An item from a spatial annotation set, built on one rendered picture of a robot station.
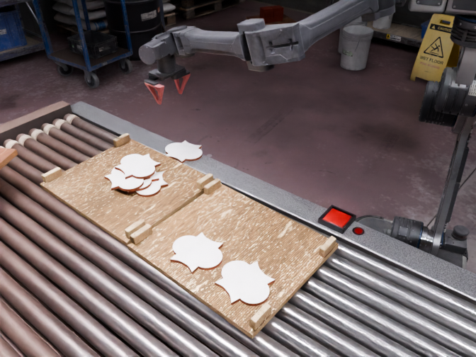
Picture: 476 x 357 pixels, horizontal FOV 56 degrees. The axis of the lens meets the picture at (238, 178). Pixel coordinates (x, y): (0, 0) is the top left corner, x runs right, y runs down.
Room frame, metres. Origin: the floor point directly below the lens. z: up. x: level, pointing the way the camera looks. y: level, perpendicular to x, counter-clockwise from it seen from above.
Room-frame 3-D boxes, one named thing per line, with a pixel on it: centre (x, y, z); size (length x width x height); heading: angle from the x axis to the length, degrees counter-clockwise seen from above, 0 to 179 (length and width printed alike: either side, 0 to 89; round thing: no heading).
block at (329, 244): (0.79, -0.22, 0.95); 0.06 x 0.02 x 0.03; 139
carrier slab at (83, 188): (1.09, 0.33, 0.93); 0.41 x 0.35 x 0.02; 50
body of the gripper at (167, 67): (1.33, 0.22, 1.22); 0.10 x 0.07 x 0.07; 142
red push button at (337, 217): (0.93, -0.27, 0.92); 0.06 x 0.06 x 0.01; 51
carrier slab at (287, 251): (0.82, 0.01, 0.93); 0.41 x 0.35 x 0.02; 49
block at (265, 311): (0.59, -0.04, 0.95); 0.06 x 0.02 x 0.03; 139
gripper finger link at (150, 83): (1.30, 0.24, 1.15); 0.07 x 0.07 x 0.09; 52
